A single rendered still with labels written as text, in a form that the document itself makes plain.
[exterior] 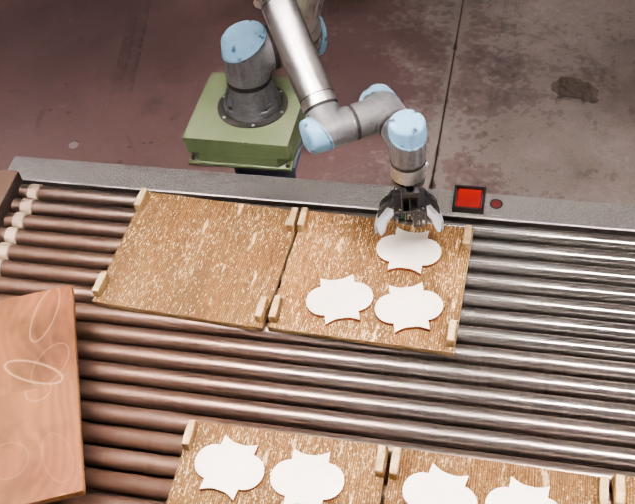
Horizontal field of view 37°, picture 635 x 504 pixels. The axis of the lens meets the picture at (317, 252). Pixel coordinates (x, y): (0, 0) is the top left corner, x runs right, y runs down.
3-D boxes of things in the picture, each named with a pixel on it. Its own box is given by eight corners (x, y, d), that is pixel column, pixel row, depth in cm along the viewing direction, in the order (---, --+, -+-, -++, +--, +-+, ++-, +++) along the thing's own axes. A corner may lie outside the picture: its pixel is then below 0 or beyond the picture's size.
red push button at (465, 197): (457, 191, 232) (457, 187, 231) (482, 193, 231) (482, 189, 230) (455, 209, 228) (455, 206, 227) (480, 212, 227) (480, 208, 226)
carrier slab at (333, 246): (304, 214, 231) (303, 209, 230) (473, 232, 223) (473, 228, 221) (268, 331, 210) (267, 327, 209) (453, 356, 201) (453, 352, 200)
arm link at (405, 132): (414, 100, 190) (434, 125, 185) (414, 139, 198) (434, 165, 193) (379, 113, 188) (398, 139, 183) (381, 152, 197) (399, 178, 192)
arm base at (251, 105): (231, 86, 259) (226, 56, 251) (285, 89, 256) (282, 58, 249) (218, 122, 249) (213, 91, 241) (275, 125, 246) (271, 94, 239)
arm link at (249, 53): (219, 69, 248) (211, 25, 238) (266, 54, 251) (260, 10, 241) (234, 94, 240) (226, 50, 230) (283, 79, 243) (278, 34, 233)
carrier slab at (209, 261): (146, 195, 240) (145, 190, 239) (302, 215, 231) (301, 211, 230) (93, 305, 219) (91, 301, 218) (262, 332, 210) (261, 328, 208)
